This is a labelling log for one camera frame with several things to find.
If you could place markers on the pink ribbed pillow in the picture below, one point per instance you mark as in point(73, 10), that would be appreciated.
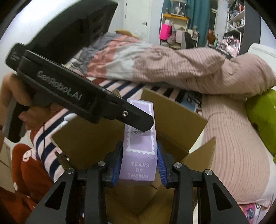
point(240, 159)

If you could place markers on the grey shelving unit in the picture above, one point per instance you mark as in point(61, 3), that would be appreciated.
point(242, 29)

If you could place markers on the white bed headboard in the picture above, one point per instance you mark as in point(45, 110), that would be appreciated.
point(264, 52)

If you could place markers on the white door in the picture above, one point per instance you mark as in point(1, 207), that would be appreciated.
point(137, 14)

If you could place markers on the green plush pillow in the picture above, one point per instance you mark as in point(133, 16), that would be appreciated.
point(261, 113)

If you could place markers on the brown cardboard box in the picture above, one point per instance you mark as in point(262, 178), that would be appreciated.
point(139, 196)

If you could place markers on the red monkey print garment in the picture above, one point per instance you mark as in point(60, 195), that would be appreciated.
point(31, 183)

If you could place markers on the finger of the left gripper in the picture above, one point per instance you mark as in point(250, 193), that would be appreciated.
point(128, 114)

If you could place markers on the yellow top wooden shelf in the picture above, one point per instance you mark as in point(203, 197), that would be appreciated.
point(181, 37)

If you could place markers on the pink ribbed duvet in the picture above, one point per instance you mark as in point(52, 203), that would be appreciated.
point(204, 70)

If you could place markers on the pink shopping bag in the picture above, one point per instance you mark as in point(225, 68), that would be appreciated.
point(165, 32)

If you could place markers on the purple Tears of Themis box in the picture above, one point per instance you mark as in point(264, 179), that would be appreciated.
point(139, 162)

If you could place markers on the striped pink bed sheet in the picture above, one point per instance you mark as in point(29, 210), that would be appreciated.
point(178, 126)

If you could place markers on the teal curtain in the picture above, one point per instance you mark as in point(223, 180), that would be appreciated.
point(198, 13)

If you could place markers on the person's left hand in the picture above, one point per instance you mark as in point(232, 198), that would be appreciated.
point(35, 116)

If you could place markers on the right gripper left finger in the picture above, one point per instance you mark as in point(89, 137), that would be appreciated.
point(80, 193)

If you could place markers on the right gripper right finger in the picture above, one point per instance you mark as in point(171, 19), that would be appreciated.
point(198, 189)

